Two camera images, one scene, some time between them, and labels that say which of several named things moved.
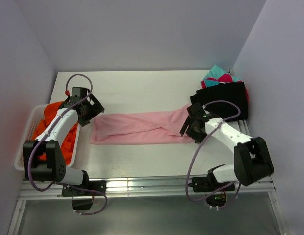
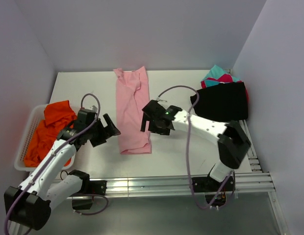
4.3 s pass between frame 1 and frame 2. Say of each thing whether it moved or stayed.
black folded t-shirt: stayed
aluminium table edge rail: stayed
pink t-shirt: moved
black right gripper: moved
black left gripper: moved
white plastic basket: stayed
